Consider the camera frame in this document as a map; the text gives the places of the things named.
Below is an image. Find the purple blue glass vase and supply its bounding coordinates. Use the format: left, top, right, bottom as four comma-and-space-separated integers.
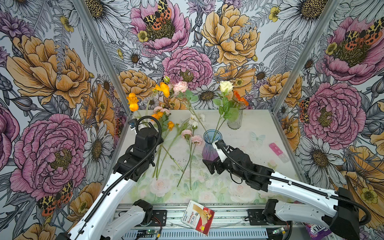
202, 130, 223, 162

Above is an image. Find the cream white rose stem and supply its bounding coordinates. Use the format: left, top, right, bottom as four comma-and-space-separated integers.
211, 81, 239, 143

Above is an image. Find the yellow poppy flower stem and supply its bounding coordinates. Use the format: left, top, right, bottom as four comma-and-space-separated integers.
127, 82, 171, 120

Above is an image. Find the pink rose flower stem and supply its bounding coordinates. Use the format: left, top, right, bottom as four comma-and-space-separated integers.
163, 76, 207, 131

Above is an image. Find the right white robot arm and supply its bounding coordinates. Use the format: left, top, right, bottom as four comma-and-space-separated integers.
203, 140, 372, 240

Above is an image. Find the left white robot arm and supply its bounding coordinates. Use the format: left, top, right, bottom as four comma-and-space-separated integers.
57, 125, 163, 240

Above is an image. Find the clear glass vase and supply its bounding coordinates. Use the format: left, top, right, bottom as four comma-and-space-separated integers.
227, 109, 244, 130

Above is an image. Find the pink carnation pair stem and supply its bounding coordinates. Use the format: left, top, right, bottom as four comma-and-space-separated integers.
177, 129, 203, 189

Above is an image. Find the white small flower stem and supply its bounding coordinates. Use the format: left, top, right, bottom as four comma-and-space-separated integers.
188, 114, 206, 130

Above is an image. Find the red white bandage box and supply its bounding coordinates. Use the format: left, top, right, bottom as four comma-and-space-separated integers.
181, 201, 215, 236

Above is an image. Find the green circuit board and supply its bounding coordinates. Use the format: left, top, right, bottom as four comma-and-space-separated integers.
135, 230, 162, 240

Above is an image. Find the purple candy bag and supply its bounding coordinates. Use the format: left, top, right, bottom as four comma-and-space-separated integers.
304, 223, 332, 240

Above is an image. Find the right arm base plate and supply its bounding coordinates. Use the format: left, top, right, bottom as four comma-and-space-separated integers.
245, 209, 269, 226

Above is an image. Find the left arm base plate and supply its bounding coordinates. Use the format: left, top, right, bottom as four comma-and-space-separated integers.
149, 210, 168, 227

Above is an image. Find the aluminium frame post left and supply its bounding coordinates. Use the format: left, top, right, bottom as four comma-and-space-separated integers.
70, 0, 134, 116

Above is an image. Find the aluminium frame post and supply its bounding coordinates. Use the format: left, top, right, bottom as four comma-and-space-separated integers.
70, 0, 134, 116
271, 0, 341, 113

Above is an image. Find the aluminium frame post right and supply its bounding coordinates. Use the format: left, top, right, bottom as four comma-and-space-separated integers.
271, 0, 341, 113

